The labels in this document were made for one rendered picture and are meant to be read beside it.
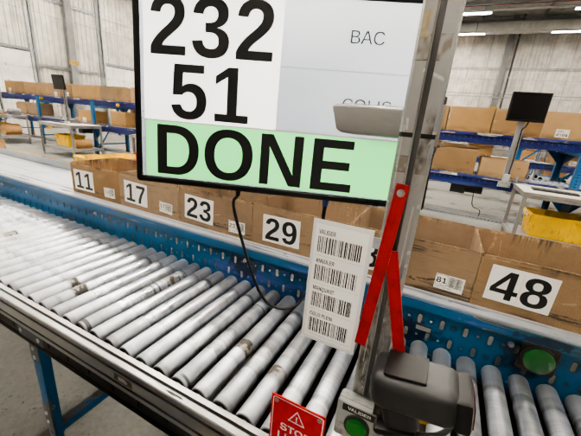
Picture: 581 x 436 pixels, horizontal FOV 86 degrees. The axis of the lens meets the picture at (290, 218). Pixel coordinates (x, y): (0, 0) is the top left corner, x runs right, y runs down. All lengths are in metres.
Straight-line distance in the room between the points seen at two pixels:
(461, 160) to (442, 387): 4.92
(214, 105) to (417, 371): 0.47
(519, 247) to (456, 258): 0.35
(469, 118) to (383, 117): 5.04
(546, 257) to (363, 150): 0.99
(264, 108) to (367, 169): 0.19
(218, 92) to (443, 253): 0.79
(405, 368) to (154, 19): 0.61
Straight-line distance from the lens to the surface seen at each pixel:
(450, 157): 5.28
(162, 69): 0.58
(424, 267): 1.08
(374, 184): 0.52
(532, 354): 1.11
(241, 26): 0.55
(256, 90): 0.53
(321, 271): 0.46
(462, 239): 1.34
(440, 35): 0.42
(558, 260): 1.40
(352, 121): 0.51
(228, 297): 1.18
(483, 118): 5.54
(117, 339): 1.06
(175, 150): 0.57
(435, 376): 0.46
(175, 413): 0.89
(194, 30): 0.57
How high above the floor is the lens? 1.38
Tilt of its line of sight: 18 degrees down
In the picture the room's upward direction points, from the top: 5 degrees clockwise
